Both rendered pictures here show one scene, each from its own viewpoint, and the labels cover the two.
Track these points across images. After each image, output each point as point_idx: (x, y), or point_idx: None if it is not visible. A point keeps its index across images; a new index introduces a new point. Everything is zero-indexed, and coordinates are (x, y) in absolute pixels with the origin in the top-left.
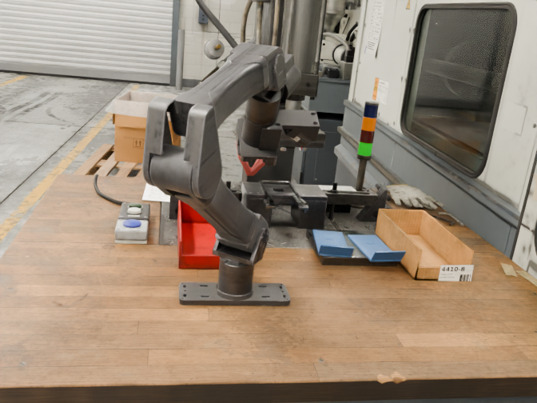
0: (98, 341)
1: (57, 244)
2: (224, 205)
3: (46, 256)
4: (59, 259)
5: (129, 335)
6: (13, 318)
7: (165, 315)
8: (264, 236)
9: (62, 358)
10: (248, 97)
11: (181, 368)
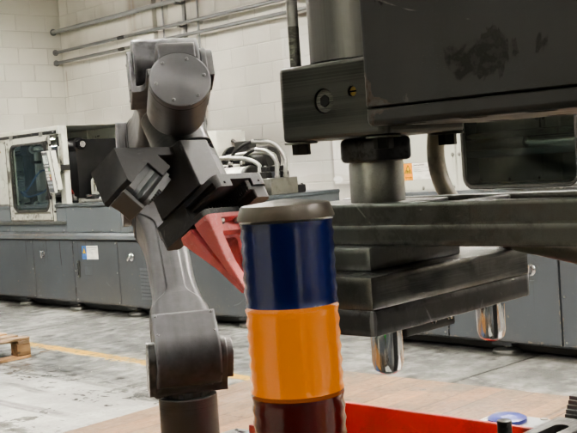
0: (245, 403)
1: (541, 413)
2: (146, 259)
3: (500, 405)
4: (478, 410)
5: (228, 411)
6: (350, 387)
7: (232, 428)
8: (146, 354)
9: (245, 393)
10: (139, 118)
11: (136, 417)
